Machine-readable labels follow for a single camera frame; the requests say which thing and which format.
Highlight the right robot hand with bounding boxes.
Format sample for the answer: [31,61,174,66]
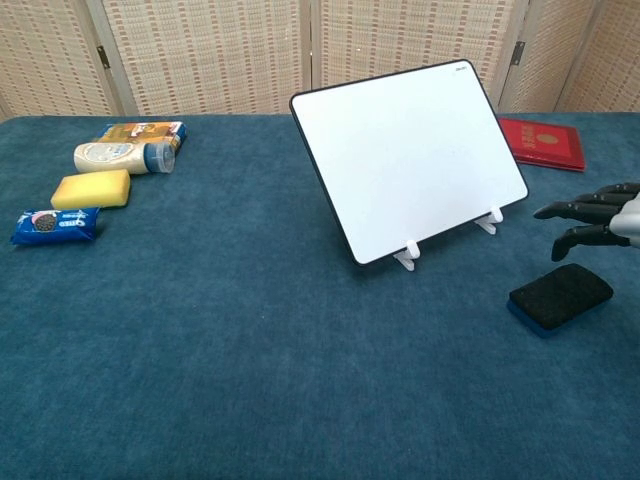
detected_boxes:
[532,182,640,262]

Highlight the black and blue eraser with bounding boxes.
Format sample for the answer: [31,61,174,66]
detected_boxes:
[506,263,615,340]

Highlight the white plastic board stand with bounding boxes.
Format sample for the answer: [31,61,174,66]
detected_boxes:
[392,205,504,274]

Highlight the white rectangular board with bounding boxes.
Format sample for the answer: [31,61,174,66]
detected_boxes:
[289,59,530,267]

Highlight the red certificate booklet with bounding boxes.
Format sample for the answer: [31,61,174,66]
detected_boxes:
[497,117,587,174]

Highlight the blue table cloth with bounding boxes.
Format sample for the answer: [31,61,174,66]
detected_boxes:
[0,112,640,480]

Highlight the woven folding screen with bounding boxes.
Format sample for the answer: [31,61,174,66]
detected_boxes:
[0,0,640,123]

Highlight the orange snack box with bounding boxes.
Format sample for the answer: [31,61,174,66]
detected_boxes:
[96,121,188,151]

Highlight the white squeeze bottle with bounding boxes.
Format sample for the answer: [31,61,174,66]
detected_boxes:
[73,140,177,176]

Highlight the yellow sponge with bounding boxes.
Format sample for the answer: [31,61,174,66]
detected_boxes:
[50,168,133,211]

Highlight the blue Oreo cookie pack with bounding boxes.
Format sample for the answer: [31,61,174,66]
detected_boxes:
[9,207,103,246]

